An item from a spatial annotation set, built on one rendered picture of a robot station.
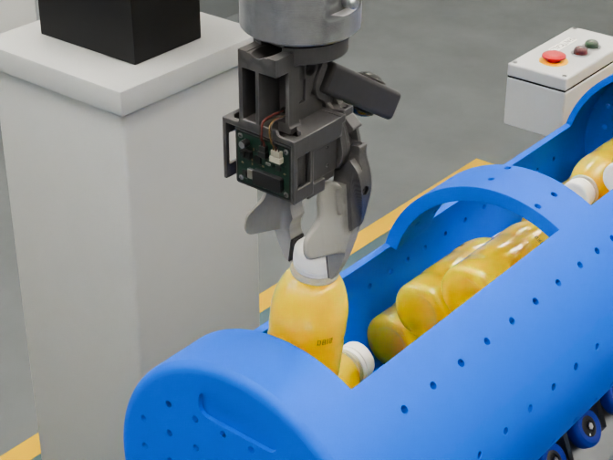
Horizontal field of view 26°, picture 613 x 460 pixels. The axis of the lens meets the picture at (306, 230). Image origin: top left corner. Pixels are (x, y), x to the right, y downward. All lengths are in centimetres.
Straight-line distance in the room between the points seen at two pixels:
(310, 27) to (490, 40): 427
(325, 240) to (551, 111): 102
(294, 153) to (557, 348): 40
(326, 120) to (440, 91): 373
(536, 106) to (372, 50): 306
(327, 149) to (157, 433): 32
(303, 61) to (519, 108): 110
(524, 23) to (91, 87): 359
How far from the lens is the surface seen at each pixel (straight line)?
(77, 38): 210
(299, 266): 109
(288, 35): 95
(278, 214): 108
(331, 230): 104
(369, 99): 105
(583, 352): 130
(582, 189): 164
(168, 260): 213
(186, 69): 201
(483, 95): 471
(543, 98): 202
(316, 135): 98
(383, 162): 419
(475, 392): 117
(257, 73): 96
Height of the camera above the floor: 185
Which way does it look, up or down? 29 degrees down
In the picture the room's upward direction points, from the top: straight up
